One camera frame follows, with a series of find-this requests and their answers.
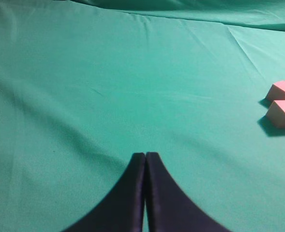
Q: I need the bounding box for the left-column wooden cube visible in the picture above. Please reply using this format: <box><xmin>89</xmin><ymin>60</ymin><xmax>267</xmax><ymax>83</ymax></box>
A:
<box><xmin>266</xmin><ymin>81</ymin><xmax>285</xmax><ymax>102</ymax></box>

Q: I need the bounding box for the green cloth backdrop and cover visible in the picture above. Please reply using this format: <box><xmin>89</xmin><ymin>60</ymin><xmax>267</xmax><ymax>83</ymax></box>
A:
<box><xmin>0</xmin><ymin>0</ymin><xmax>285</xmax><ymax>232</ymax></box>

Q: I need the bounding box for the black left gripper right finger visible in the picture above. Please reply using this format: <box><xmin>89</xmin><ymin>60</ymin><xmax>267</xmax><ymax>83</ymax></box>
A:
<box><xmin>145</xmin><ymin>152</ymin><xmax>229</xmax><ymax>232</ymax></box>

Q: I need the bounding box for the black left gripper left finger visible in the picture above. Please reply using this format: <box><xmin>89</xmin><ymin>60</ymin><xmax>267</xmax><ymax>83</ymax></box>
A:
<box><xmin>65</xmin><ymin>153</ymin><xmax>146</xmax><ymax>232</ymax></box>

